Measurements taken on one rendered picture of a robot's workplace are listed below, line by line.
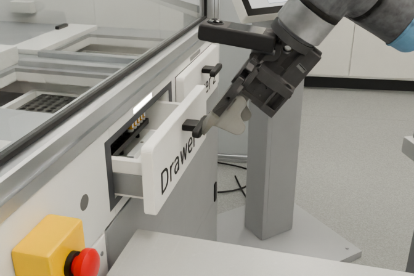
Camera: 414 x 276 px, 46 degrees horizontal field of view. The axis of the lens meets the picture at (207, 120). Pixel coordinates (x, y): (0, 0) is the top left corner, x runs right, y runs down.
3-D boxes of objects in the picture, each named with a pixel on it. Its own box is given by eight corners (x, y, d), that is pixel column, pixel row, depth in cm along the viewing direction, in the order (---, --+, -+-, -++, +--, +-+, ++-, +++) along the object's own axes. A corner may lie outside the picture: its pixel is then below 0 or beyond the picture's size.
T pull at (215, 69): (222, 68, 112) (222, 63, 111) (214, 77, 105) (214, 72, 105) (207, 67, 113) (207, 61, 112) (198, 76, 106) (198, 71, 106)
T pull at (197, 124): (211, 122, 83) (211, 114, 82) (198, 140, 76) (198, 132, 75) (190, 119, 83) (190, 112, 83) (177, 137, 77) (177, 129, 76)
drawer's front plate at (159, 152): (206, 137, 96) (206, 84, 92) (155, 217, 70) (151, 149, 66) (198, 135, 96) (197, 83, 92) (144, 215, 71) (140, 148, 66)
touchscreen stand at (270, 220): (361, 257, 189) (401, -12, 149) (269, 300, 167) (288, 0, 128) (280, 198, 228) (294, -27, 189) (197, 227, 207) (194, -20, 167)
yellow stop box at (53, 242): (94, 270, 57) (88, 218, 54) (62, 315, 50) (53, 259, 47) (55, 262, 58) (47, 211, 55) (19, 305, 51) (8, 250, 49)
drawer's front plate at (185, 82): (217, 85, 125) (218, 44, 121) (184, 129, 100) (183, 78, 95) (211, 85, 126) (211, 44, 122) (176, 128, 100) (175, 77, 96)
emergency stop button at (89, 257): (105, 271, 54) (101, 241, 52) (87, 296, 50) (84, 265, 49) (80, 267, 55) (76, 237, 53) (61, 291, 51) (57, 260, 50)
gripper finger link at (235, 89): (218, 119, 72) (254, 73, 69) (210, 113, 72) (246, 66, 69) (222, 111, 76) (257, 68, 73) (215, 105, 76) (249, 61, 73)
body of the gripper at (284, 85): (268, 122, 72) (321, 60, 66) (222, 87, 71) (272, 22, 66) (275, 104, 78) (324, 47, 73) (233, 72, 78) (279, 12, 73)
